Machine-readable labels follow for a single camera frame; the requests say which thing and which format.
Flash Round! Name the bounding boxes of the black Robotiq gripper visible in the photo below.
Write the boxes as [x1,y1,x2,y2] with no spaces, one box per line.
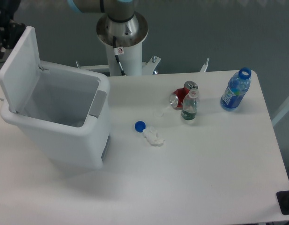
[0,0,26,60]

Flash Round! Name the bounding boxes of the white trash can lid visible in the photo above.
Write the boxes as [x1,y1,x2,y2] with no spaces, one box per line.
[0,26,41,113]

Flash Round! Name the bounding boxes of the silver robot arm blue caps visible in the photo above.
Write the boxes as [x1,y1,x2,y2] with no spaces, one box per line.
[0,0,135,60]

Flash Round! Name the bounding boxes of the white plastic trash can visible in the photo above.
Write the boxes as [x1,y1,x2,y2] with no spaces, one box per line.
[0,61,111,169]

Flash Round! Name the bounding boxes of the blue bottle cap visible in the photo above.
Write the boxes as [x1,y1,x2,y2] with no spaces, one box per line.
[134,120,146,133]

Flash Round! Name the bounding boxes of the crushed red soda can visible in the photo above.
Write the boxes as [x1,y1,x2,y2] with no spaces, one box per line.
[169,81,198,110]

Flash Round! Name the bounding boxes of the crumpled white tissue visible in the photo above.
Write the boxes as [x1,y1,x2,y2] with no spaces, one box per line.
[143,126,165,146]

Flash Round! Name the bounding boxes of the small clear green-label bottle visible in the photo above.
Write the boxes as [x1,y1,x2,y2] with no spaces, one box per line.
[181,88,199,120]

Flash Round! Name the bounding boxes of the blue plastic drink bottle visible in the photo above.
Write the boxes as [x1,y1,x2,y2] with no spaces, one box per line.
[220,67,252,111]

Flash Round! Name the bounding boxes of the black device at table edge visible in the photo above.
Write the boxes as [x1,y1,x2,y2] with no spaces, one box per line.
[276,190,289,215]

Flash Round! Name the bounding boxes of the black cable on pedestal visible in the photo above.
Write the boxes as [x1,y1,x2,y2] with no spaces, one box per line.
[112,36,126,76]

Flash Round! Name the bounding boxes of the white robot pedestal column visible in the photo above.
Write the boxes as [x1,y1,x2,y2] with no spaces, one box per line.
[96,12,161,76]

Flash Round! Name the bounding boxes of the white bracket behind table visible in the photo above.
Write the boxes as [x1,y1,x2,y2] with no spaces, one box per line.
[200,58,209,73]

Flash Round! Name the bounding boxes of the white frame leg right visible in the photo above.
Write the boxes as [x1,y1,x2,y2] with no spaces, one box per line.
[271,96,289,127]

